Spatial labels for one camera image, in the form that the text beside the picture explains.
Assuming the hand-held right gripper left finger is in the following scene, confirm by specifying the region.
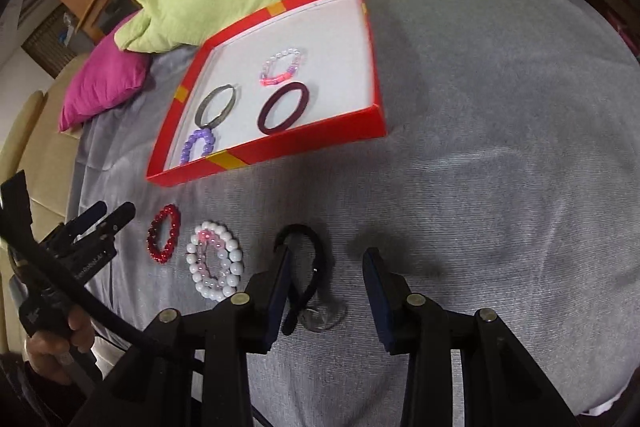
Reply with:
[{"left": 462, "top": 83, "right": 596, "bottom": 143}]
[{"left": 70, "top": 243, "right": 296, "bottom": 427}]

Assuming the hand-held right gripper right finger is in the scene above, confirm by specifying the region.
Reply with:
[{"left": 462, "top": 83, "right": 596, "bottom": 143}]
[{"left": 362, "top": 248, "right": 581, "bottom": 427}]

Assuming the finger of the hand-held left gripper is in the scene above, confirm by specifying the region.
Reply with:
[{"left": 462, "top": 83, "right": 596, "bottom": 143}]
[
  {"left": 100, "top": 201, "right": 137, "bottom": 241},
  {"left": 65, "top": 201, "right": 108, "bottom": 240}
]

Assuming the red bead bracelet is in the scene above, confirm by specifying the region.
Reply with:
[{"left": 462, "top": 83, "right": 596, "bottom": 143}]
[{"left": 147, "top": 204, "right": 182, "bottom": 265}]

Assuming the white pearl bracelet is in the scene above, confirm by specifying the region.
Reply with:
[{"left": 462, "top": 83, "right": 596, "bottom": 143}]
[{"left": 186, "top": 221, "right": 246, "bottom": 300}]

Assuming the black hair tie with charm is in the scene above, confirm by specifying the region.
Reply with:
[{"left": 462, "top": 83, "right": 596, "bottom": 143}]
[{"left": 274, "top": 223, "right": 346, "bottom": 335}]

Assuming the pink pearl bracelet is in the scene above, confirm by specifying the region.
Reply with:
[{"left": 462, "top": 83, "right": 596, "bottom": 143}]
[{"left": 192, "top": 231, "right": 232, "bottom": 283}]

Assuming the red cardboard box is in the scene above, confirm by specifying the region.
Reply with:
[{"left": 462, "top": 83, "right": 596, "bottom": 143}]
[{"left": 145, "top": 0, "right": 388, "bottom": 188}]

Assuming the person's left hand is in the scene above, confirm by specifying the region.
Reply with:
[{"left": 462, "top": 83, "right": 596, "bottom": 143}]
[{"left": 25, "top": 307, "right": 96, "bottom": 385}]

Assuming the beige sofa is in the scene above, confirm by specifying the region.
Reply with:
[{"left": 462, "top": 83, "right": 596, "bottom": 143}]
[{"left": 0, "top": 54, "right": 91, "bottom": 353}]

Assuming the magenta pillow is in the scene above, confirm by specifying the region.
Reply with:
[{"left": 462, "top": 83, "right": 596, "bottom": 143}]
[{"left": 58, "top": 38, "right": 151, "bottom": 132}]

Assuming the silver metal bangle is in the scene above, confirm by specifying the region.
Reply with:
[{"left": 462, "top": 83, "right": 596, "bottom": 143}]
[{"left": 194, "top": 83, "right": 238, "bottom": 128}]

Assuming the slatted radiator cover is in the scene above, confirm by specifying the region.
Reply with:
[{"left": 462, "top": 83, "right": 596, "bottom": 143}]
[{"left": 22, "top": 14, "right": 76, "bottom": 78}]

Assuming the purple bead bracelet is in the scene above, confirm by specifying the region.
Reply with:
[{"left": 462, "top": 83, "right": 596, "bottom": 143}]
[{"left": 178, "top": 128, "right": 217, "bottom": 166}]

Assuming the maroon hair tie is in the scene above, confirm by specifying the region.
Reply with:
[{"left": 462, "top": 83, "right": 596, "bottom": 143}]
[{"left": 256, "top": 82, "right": 311, "bottom": 136}]

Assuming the pink and clear bead bracelet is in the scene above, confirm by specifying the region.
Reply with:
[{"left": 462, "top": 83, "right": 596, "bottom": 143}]
[{"left": 260, "top": 48, "right": 304, "bottom": 88}]

